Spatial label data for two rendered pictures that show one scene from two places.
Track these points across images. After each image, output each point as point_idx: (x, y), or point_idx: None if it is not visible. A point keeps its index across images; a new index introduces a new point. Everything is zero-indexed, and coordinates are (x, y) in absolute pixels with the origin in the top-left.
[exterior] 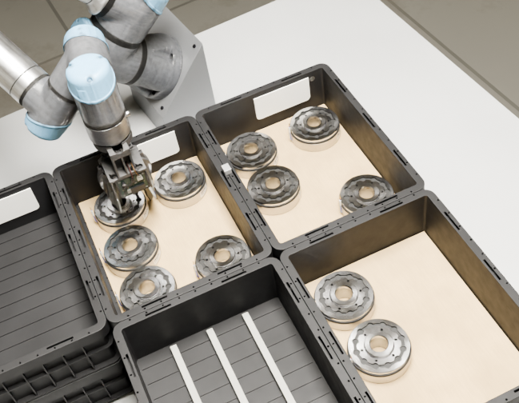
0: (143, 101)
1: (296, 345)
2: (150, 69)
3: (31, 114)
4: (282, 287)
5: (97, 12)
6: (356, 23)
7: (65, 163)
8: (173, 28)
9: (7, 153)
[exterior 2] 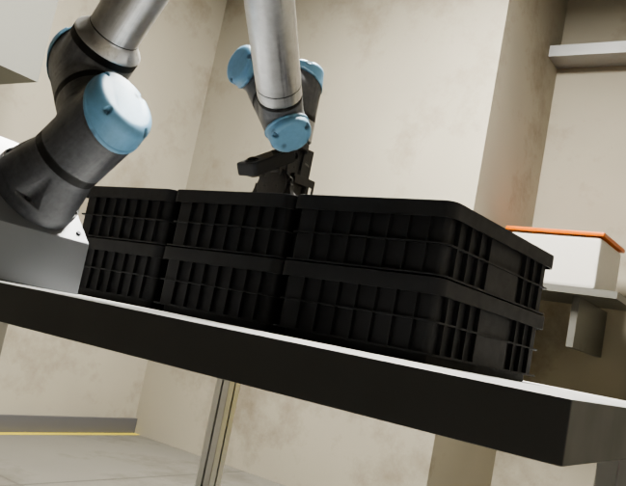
0: (27, 249)
1: None
2: None
3: (304, 113)
4: None
5: (138, 63)
6: None
7: (279, 193)
8: (5, 147)
9: (122, 305)
